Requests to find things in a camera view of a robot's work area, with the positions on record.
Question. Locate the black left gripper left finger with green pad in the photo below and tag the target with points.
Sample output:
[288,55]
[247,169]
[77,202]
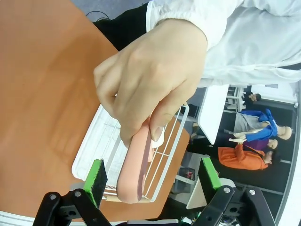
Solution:
[95,182]

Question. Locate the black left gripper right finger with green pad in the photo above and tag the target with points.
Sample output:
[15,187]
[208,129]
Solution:
[208,175]

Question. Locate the pink round plate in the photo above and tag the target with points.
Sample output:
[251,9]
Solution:
[131,171]

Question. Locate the person's forearm in white sleeve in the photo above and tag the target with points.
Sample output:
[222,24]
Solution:
[188,16]

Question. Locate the person's bare hand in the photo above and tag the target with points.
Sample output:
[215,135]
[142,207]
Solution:
[150,77]

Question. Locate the bystander in orange shirt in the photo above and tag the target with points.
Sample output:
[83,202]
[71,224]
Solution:
[242,159]

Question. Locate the white plastic drain tray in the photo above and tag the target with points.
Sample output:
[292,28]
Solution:
[94,143]

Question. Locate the bystander in purple shirt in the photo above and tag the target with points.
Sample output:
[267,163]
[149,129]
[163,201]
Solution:
[258,144]

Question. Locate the white background table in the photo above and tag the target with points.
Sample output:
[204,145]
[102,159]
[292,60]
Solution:
[211,113]

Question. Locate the mannequin in blue clothes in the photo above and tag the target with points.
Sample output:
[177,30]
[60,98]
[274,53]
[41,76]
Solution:
[263,127]

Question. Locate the bystander in black clothes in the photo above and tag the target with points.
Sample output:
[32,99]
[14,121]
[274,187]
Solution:
[252,97]

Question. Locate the person's body white shirt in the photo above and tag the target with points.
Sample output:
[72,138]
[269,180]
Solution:
[254,47]

